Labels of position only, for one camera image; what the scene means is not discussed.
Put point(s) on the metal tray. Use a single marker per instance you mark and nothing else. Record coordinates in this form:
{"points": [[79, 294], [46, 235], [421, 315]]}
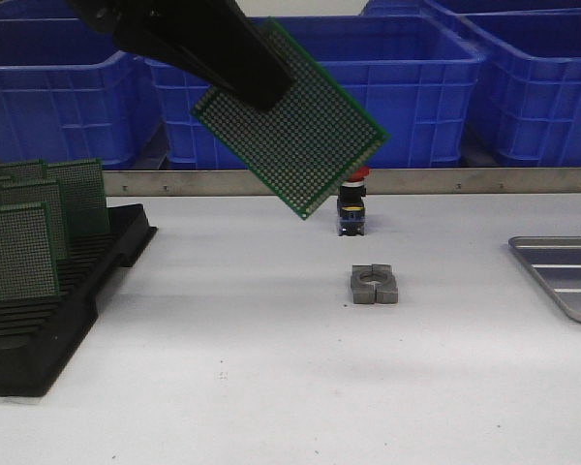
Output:
{"points": [[555, 263]]}

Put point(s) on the blue plastic crate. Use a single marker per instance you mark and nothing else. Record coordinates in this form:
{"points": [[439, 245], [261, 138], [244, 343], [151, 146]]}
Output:
{"points": [[397, 7], [68, 93], [385, 92], [35, 9]]}

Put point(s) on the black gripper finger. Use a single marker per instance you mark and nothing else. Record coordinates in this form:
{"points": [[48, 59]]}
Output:
{"points": [[216, 42], [124, 21]]}

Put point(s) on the black slotted board rack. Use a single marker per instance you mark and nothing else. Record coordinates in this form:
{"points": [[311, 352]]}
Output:
{"points": [[39, 336]]}

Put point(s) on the red emergency stop button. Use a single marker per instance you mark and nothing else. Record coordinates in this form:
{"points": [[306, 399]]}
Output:
{"points": [[350, 204]]}

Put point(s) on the grey split clamp block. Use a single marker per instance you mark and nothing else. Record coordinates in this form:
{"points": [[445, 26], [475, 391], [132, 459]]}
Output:
{"points": [[373, 284]]}

